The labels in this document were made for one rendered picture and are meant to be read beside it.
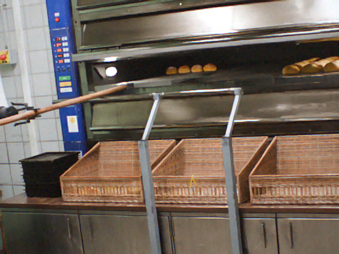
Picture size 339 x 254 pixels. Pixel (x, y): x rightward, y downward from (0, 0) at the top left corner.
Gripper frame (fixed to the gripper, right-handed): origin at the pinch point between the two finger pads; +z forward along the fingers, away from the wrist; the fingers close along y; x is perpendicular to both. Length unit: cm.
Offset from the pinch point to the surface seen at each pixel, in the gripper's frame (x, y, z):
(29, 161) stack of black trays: -59, 37, -56
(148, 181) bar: -40, 44, 38
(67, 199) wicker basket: -50, 58, -24
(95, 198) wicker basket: -50, 57, -4
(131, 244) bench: -45, 83, 19
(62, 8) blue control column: -96, -55, -44
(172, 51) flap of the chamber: -85, -21, 37
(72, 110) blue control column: -96, 11, -45
